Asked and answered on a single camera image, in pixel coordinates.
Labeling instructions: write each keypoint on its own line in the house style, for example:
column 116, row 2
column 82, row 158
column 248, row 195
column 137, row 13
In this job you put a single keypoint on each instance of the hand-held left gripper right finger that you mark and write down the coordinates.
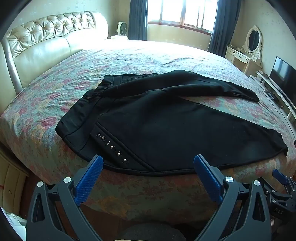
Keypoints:
column 208, row 180

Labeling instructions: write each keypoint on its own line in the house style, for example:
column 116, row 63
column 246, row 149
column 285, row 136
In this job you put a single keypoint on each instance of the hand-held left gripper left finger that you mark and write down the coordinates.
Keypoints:
column 89, row 180

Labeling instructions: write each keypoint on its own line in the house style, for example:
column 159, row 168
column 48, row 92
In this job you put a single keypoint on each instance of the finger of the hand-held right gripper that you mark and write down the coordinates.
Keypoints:
column 279, row 177
column 291, row 185

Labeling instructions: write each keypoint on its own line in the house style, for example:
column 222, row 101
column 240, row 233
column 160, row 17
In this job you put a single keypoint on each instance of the black studded pants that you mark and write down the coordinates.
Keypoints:
column 161, row 127

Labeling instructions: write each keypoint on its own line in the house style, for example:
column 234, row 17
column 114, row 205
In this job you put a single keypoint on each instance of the beige nightstand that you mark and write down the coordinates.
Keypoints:
column 11, row 185

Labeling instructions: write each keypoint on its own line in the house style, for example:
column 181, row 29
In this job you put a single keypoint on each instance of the white television stand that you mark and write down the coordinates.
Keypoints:
column 275, row 92

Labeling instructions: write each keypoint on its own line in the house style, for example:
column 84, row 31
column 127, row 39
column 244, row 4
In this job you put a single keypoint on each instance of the white patterned cloth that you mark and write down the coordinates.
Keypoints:
column 12, row 222

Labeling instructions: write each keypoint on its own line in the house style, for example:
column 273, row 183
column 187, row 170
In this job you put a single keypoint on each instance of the bed with floral bedspread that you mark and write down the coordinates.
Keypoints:
column 69, row 81

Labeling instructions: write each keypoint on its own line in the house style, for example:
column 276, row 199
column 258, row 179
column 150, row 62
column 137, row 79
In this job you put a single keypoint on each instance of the black flat television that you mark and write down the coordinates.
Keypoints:
column 282, row 73

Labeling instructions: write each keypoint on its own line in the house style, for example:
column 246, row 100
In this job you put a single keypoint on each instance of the cream dressing table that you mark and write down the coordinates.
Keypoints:
column 240, row 59

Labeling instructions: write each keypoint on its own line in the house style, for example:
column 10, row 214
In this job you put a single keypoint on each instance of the beige tufted headboard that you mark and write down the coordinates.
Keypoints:
column 46, row 51

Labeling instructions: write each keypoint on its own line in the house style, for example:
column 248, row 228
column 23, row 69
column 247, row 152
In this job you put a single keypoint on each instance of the white oval vanity mirror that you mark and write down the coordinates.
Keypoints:
column 254, row 39

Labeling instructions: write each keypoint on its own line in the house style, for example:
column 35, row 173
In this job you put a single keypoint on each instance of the dark blue curtain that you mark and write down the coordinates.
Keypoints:
column 138, row 19
column 223, row 27

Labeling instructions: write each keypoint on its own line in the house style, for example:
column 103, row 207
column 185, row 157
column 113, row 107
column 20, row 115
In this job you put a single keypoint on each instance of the white table fan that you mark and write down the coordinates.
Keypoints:
column 122, row 28

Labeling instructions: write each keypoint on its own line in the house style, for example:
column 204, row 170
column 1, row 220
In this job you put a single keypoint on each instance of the wooden framed window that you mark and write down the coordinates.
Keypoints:
column 182, row 11

